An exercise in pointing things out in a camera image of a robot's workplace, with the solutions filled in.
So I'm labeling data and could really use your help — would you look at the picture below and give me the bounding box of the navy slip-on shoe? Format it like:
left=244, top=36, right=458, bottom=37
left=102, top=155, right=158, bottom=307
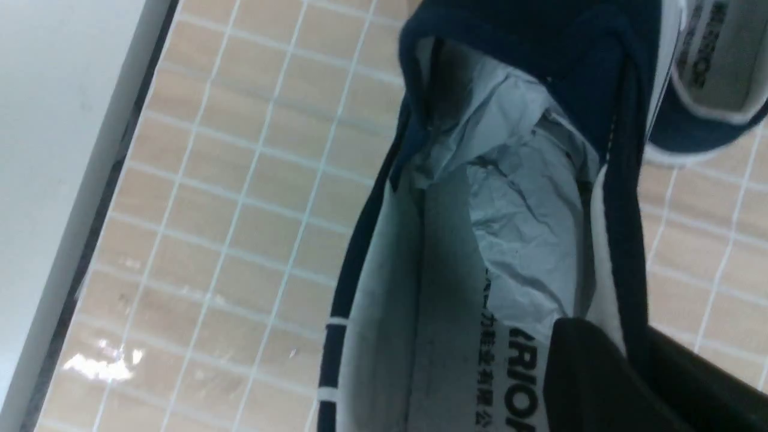
left=316, top=1, right=682, bottom=431
left=644, top=1, right=767, bottom=166

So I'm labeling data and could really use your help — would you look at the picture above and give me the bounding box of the beige tile pattern mat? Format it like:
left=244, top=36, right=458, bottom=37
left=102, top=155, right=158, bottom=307
left=33, top=1, right=766, bottom=431

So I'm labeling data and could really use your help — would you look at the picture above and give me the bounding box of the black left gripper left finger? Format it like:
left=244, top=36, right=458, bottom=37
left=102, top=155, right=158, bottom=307
left=543, top=318, right=692, bottom=431

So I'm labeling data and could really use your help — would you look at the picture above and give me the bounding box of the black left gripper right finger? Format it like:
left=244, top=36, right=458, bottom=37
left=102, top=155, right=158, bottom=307
left=649, top=328, right=767, bottom=431

